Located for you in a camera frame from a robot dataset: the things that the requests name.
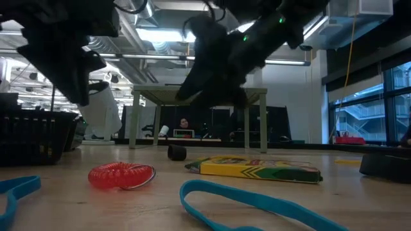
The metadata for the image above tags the yellow hanging cable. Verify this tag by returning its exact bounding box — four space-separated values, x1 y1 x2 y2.
343 12 358 89

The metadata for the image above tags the red-orange coil wristband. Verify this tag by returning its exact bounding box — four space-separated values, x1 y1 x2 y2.
87 162 157 191

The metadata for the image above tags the yellow green crayon box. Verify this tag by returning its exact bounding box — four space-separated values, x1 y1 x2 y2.
184 155 324 185

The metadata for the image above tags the white ceiling unit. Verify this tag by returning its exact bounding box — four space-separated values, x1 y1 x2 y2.
348 0 394 17

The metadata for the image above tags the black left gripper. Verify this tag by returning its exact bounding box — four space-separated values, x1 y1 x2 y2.
17 27 107 107

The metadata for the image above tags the black plastic basket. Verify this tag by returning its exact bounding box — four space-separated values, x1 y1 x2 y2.
64 117 88 152
0 110 80 167

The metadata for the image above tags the light wood desk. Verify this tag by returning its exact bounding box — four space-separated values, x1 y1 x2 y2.
143 137 222 142

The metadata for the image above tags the red bin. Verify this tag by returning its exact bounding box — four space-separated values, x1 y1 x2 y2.
333 130 366 146

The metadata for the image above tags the small white-framed screen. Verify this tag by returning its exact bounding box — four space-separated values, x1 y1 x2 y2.
173 128 196 139

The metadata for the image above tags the blue rubber band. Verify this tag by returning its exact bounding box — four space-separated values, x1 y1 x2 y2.
0 175 42 231
179 179 350 231

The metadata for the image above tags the white desk lamp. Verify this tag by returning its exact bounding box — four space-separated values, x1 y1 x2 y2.
78 81 123 146

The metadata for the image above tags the black rectangular rubber block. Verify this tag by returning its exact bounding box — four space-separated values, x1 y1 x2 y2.
167 144 188 162

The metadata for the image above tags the silver spiral ventilation duct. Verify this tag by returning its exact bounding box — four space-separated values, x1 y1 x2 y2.
118 0 161 85

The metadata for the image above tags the person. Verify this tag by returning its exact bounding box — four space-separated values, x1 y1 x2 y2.
175 117 193 131

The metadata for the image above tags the black partition panel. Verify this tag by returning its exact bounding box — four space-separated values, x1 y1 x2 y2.
121 105 292 144

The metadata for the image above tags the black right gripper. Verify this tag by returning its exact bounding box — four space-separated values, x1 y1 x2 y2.
176 19 258 110

